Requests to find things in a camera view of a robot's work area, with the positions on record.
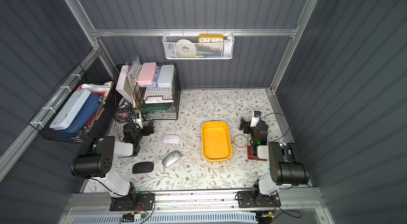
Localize white mouse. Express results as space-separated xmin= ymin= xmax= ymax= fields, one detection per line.
xmin=161 ymin=135 xmax=181 ymax=144

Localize silver grey mouse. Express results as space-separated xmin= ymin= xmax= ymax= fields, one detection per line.
xmin=162 ymin=150 xmax=182 ymax=168

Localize black mouse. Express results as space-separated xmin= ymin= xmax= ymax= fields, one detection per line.
xmin=132 ymin=161 xmax=154 ymax=174

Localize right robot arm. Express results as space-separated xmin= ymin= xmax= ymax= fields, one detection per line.
xmin=235 ymin=117 xmax=309 ymax=208

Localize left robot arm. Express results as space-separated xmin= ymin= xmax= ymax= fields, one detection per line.
xmin=71 ymin=122 xmax=155 ymax=212

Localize red small box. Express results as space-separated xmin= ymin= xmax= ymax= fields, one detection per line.
xmin=247 ymin=148 xmax=267 ymax=161

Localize yellow storage box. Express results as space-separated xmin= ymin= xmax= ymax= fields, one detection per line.
xmin=201 ymin=121 xmax=233 ymax=163

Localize clear tape roll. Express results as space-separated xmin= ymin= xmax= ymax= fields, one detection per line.
xmin=232 ymin=134 xmax=250 ymax=149

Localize pink pencil case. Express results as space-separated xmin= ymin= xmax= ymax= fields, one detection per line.
xmin=137 ymin=62 xmax=157 ymax=86

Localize light blue pencil case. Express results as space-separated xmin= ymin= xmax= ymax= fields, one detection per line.
xmin=157 ymin=65 xmax=175 ymax=88

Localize books in organizer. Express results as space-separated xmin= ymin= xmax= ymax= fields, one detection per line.
xmin=116 ymin=55 xmax=142 ymax=105

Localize dark blue case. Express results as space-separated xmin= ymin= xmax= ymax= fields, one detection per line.
xmin=59 ymin=93 xmax=102 ymax=135

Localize white long case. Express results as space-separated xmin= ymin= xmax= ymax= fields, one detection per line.
xmin=49 ymin=89 xmax=91 ymax=130

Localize white tape roll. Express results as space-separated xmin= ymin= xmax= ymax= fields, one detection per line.
xmin=175 ymin=39 xmax=197 ymax=56

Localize yellow clock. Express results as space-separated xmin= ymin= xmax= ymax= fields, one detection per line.
xmin=198 ymin=33 xmax=224 ymax=43

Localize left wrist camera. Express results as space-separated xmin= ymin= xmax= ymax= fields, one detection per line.
xmin=134 ymin=113 xmax=143 ymax=129

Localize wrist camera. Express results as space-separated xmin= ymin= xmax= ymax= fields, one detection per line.
xmin=250 ymin=111 xmax=261 ymax=128
xmin=134 ymin=113 xmax=143 ymax=129

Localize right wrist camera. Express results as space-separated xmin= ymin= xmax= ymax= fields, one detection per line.
xmin=250 ymin=111 xmax=261 ymax=128

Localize black wire desk organizer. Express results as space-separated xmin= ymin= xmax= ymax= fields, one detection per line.
xmin=114 ymin=63 xmax=181 ymax=123

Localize black wire side basket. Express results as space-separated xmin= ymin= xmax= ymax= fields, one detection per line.
xmin=29 ymin=65 xmax=116 ymax=143

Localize white wire wall basket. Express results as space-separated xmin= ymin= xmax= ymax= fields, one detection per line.
xmin=162 ymin=31 xmax=235 ymax=60

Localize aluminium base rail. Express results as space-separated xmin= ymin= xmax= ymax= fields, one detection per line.
xmin=59 ymin=188 xmax=334 ymax=224

